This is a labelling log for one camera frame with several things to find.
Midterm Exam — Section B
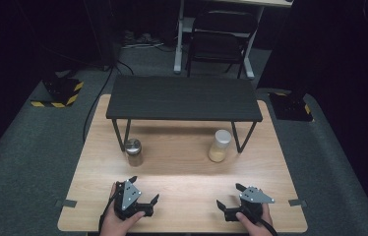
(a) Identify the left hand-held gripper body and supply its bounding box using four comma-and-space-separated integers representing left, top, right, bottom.
113, 179, 155, 221

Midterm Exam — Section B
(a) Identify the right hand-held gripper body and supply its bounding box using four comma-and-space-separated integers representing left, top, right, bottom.
224, 186, 276, 224

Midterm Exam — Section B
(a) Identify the person's right hand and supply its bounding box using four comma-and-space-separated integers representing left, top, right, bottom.
235, 203, 274, 236

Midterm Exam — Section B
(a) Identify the person's left hand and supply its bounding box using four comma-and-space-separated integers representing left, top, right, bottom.
99, 182, 147, 236

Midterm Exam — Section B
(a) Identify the glass jar with steel lid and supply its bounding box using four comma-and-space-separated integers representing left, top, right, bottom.
124, 138, 145, 168

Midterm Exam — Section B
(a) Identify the white-lidded jar of yellow powder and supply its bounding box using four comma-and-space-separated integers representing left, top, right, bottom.
208, 129, 232, 163

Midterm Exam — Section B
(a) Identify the grey tape strip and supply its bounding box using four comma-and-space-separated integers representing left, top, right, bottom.
287, 198, 308, 207
55, 199, 78, 208

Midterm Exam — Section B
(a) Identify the black stand base, striped tape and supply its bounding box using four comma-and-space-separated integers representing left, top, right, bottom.
30, 76, 85, 109
268, 90, 315, 123

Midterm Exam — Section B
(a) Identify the black desktop shelf riser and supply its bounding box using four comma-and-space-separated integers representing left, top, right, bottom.
105, 75, 264, 154

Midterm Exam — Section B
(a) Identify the black folding chair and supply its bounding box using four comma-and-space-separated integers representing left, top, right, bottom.
185, 10, 259, 80

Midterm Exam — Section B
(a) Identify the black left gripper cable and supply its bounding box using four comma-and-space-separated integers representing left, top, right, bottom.
97, 189, 121, 234

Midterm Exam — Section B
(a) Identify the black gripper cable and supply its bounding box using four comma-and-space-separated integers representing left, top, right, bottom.
258, 217, 278, 236
97, 189, 121, 234

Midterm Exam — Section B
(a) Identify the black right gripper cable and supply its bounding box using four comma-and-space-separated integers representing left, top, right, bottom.
258, 217, 278, 236

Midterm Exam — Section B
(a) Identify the black floor cable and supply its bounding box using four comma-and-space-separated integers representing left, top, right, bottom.
82, 59, 135, 145

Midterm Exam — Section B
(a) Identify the power strip with cables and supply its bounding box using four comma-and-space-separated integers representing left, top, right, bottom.
120, 29, 177, 53

